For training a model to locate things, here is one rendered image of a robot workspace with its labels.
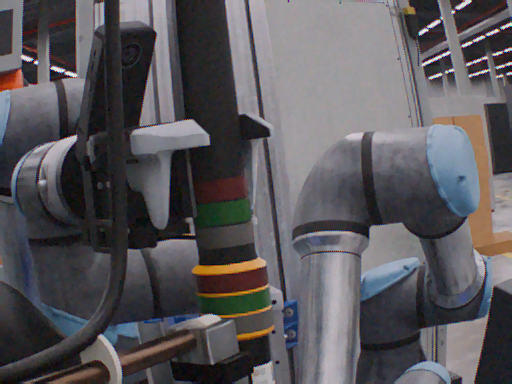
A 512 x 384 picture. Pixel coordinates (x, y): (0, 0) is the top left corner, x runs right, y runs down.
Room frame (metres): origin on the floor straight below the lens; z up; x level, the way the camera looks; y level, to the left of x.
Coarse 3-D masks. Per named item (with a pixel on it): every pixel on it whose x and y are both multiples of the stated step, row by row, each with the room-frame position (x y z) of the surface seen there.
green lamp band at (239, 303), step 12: (204, 300) 0.48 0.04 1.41; (216, 300) 0.48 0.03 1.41; (228, 300) 0.47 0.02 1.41; (240, 300) 0.47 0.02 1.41; (252, 300) 0.48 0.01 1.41; (264, 300) 0.48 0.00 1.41; (204, 312) 0.48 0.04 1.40; (216, 312) 0.48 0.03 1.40; (228, 312) 0.47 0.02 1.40; (240, 312) 0.47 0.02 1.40
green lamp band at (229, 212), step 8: (240, 200) 0.48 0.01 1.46; (248, 200) 0.49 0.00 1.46; (200, 208) 0.48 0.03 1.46; (208, 208) 0.48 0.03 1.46; (216, 208) 0.48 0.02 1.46; (224, 208) 0.48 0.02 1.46; (232, 208) 0.48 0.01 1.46; (240, 208) 0.48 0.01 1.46; (248, 208) 0.49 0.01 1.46; (200, 216) 0.48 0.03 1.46; (208, 216) 0.48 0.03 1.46; (216, 216) 0.48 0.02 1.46; (224, 216) 0.48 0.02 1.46; (232, 216) 0.48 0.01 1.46; (240, 216) 0.48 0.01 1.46; (248, 216) 0.49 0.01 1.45; (200, 224) 0.48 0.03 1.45; (208, 224) 0.48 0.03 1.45; (216, 224) 0.48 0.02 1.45
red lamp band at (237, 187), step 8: (240, 176) 0.49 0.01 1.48; (200, 184) 0.48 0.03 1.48; (208, 184) 0.48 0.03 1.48; (216, 184) 0.48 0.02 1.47; (224, 184) 0.48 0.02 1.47; (232, 184) 0.48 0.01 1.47; (240, 184) 0.49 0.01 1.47; (200, 192) 0.48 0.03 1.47; (208, 192) 0.48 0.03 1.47; (216, 192) 0.48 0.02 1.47; (224, 192) 0.48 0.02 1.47; (232, 192) 0.48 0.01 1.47; (240, 192) 0.48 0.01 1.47; (248, 192) 0.49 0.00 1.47; (200, 200) 0.48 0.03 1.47; (208, 200) 0.48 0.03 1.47; (216, 200) 0.48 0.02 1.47
